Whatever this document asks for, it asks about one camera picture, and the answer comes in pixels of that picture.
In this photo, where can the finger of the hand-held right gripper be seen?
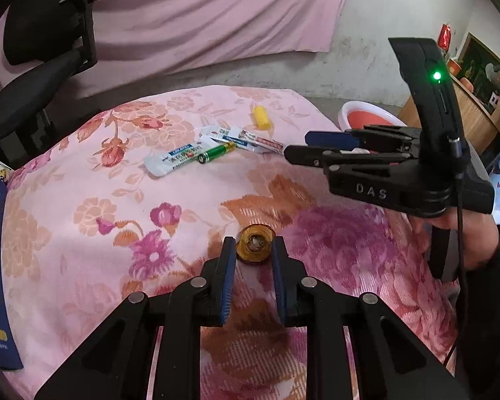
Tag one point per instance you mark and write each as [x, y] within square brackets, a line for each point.
[329, 138]
[316, 154]

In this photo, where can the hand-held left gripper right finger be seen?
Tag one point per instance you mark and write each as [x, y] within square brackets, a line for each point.
[280, 277]

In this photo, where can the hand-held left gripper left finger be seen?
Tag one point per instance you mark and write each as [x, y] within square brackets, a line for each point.
[227, 277]

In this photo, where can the yellow-brown tape roll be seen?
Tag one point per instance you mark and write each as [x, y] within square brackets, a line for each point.
[246, 257]

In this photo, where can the white pink basin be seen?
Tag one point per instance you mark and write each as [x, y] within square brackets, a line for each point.
[371, 118]

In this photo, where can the person's right forearm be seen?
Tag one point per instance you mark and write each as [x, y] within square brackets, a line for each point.
[496, 321]

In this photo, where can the person's right hand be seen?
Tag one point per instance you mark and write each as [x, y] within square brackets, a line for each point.
[479, 241]

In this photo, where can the white red toothpaste tube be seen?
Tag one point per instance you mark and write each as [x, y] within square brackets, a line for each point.
[254, 141]

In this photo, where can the yellow foam piece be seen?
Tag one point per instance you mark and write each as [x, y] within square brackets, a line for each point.
[261, 117]

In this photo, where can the wooden cabinet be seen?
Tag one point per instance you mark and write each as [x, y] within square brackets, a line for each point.
[473, 105]

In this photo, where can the green battery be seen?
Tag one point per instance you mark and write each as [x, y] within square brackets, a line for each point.
[216, 152]

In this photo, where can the orange fruit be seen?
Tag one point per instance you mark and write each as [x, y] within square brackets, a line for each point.
[466, 82]

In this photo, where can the red cup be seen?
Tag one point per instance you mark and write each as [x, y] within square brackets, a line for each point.
[454, 66]

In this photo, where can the floral blanket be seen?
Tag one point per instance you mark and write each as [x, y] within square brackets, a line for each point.
[129, 200]

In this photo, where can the white green toothpaste tube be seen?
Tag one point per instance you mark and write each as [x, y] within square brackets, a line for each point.
[166, 162]

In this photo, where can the framed dark board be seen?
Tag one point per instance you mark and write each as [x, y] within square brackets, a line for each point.
[477, 62]

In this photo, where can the red packet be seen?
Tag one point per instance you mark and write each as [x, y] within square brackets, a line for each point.
[444, 36]

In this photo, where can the small white yellow packet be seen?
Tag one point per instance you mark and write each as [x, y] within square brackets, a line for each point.
[2, 171]

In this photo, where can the black office chair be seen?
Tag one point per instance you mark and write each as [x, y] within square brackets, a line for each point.
[37, 21]

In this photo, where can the pink wall cloth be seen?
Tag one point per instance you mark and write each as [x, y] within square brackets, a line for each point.
[191, 8]

